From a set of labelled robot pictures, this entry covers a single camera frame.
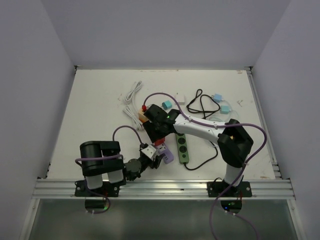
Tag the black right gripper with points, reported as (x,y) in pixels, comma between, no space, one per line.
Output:
(153,135)

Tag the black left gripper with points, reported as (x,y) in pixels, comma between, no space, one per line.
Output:
(156,163)

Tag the purple socket adapter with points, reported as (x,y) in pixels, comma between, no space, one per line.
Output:
(168,156)

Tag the red cube socket adapter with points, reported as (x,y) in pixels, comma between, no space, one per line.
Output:
(159,142)

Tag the teal small plug adapter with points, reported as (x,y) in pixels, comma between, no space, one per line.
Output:
(166,105)

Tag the green power strip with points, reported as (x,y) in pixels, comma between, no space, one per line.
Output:
(182,148)

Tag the white charger plug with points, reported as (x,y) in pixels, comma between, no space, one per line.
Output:
(180,98)

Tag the blue charger plug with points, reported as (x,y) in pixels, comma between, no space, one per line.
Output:
(217,97)

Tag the teal charger plug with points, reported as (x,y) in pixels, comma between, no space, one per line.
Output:
(225,109)

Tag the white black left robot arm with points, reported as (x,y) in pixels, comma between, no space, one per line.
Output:
(104,157)

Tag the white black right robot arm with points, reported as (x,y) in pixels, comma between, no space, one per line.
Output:
(233,141)

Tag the beige cube socket adapter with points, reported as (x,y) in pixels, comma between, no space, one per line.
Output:
(141,116)

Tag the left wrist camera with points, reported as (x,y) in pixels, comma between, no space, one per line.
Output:
(149,150)

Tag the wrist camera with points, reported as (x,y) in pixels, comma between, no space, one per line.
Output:
(149,150)
(144,108)

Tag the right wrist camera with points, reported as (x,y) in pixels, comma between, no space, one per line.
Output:
(144,108)

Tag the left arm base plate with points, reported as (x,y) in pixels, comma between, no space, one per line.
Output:
(107,190)

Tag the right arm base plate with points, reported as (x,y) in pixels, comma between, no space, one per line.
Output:
(215,188)

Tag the aluminium rail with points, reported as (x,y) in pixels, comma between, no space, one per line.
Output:
(166,190)

